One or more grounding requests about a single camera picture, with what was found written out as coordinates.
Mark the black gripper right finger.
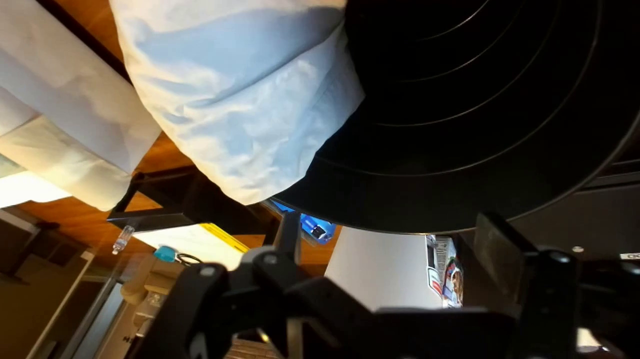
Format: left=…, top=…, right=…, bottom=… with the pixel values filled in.
left=474, top=209, right=585, bottom=359

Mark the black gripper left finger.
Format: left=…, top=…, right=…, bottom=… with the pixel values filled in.
left=132, top=245, right=317, bottom=359

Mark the small white towel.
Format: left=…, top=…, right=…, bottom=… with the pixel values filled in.
left=108, top=0, right=367, bottom=207

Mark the black plastic bin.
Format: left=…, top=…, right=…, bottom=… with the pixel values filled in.
left=282, top=0, right=640, bottom=235

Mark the printed food box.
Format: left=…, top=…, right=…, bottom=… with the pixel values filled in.
left=426, top=233, right=467, bottom=309

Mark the black wooden chair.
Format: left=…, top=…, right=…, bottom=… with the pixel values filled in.
left=107, top=166, right=284, bottom=249

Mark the white plastic pitcher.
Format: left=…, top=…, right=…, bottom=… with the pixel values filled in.
left=323, top=227, right=444, bottom=313

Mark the white sofa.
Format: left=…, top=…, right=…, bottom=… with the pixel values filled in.
left=0, top=0, right=165, bottom=213

